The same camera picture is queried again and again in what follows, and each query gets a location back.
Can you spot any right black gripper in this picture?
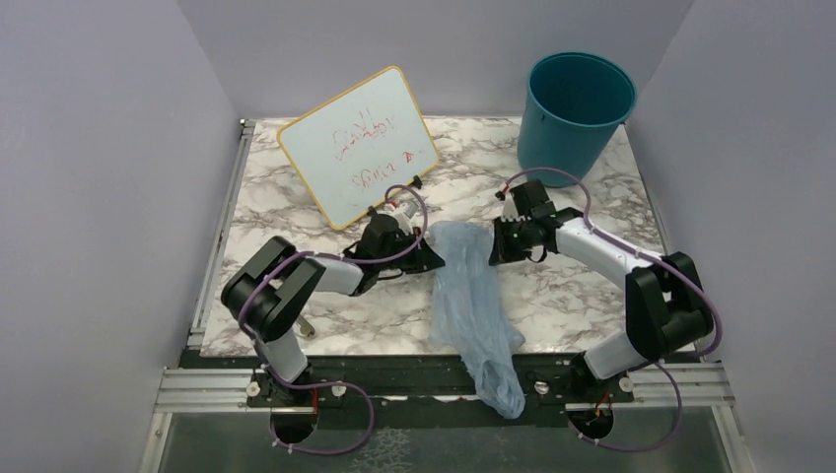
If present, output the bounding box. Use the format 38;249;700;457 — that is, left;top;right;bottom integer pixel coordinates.
489;215;533;265

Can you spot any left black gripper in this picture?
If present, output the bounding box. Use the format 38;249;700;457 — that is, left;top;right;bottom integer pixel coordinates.
377;226;446;274

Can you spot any blue plastic trash bag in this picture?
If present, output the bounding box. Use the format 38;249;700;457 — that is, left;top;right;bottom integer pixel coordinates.
429;221;525;420

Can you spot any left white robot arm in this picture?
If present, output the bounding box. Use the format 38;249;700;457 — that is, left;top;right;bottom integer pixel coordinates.
221;214;445;405

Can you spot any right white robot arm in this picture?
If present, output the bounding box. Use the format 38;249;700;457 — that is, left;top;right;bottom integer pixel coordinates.
489;179;715;401

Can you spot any teal plastic trash bin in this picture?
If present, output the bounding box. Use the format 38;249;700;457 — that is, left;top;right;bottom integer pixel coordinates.
517;52;638;188

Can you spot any yellow framed whiteboard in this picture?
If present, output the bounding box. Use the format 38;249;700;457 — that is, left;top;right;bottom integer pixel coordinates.
276;66;440;230

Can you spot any small grey eraser block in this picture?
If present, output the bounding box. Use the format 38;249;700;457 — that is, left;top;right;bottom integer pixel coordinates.
297;317;316;338

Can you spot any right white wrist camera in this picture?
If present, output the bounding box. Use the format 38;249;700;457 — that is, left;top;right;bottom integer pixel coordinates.
495;186;523;222

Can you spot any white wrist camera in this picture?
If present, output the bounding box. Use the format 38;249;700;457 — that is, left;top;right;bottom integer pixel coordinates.
495;186;523;222
385;200;419;236

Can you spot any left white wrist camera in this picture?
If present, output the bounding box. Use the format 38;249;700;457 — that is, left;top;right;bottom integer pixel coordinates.
385;200;419;236

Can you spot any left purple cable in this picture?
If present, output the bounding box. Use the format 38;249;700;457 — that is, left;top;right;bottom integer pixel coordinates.
236;184;430;393

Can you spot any purple cable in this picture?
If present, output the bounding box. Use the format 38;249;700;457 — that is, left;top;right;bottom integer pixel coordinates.
499;168;725;367
236;184;430;393

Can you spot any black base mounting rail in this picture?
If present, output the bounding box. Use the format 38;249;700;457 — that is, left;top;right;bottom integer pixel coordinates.
179;349;677;433

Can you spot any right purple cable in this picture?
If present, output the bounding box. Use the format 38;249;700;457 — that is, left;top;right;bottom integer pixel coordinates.
499;168;725;367

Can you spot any aluminium table frame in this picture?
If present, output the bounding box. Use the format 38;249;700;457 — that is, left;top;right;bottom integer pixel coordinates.
138;118;257;472

